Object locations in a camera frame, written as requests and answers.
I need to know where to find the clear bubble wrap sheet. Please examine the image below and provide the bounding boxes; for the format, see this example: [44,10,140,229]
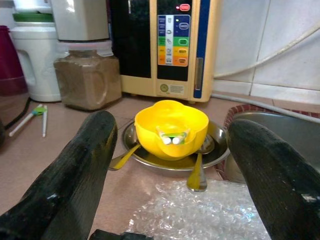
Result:
[126,178,273,240]

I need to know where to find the jar of brown powder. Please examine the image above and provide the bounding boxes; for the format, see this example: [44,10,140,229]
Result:
[53,41,123,111]

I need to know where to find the cream water ionizer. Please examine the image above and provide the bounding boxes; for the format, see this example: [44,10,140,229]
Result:
[109,0,222,104]

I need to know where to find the white jug with green ring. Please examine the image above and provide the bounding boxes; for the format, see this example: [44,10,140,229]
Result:
[9,12,63,103]

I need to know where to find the steel kitchen sink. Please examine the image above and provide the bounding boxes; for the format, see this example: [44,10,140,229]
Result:
[226,111,320,183]

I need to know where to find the white green training chopsticks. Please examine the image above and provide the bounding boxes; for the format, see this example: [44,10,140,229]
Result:
[156,124,191,146]

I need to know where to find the white faucet hose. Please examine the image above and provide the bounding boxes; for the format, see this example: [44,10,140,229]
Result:
[213,21,320,79]

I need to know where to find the maroon plastic container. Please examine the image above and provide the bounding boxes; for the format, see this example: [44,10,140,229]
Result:
[0,24,29,97]

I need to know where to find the white labelled bottle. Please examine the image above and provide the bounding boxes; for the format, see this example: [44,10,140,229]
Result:
[12,0,53,15]

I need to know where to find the white blue training chopsticks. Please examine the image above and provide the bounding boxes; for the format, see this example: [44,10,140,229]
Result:
[8,103,48,138]

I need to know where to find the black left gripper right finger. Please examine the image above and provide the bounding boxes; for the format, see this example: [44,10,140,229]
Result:
[226,118,320,240]

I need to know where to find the yellow plastic bowl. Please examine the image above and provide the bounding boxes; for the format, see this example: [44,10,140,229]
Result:
[134,99,210,161]

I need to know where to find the round steel dish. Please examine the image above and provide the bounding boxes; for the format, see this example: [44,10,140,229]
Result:
[121,119,231,179]

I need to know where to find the grey drain hose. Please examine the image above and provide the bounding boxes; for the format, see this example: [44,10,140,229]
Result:
[211,92,320,118]

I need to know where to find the metal spoon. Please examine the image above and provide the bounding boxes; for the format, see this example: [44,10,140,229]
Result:
[186,136,216,193]

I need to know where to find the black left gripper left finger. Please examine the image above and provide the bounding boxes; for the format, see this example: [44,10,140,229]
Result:
[0,109,119,240]

